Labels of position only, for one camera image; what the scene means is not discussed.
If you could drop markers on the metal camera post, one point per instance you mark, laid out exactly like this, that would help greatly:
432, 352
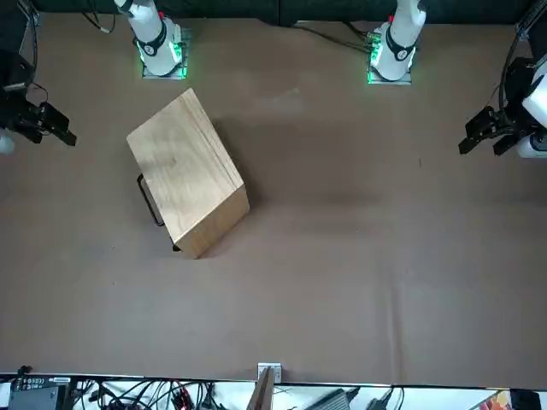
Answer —
262, 393

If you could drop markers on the black power adapter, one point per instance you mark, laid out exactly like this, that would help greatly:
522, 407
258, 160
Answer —
380, 403

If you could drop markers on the colourful printed card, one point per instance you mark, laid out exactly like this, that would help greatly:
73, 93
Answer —
495, 403

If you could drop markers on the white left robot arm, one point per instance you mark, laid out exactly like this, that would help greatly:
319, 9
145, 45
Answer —
399, 42

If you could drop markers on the grey metal frame bar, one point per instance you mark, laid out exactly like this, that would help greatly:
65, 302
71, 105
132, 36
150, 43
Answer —
30, 13
527, 21

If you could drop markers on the black plug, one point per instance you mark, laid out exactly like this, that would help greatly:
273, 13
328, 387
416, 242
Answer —
25, 370

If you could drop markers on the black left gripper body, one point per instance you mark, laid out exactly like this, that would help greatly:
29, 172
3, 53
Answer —
515, 115

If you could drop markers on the wooden drawer box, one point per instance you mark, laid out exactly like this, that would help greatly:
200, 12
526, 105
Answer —
184, 162

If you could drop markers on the grey power adapter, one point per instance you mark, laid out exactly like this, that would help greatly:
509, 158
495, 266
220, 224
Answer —
335, 401

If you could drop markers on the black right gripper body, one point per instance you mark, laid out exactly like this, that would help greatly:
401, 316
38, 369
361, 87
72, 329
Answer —
17, 115

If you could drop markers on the black box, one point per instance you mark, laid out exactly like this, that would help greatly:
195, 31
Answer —
525, 401

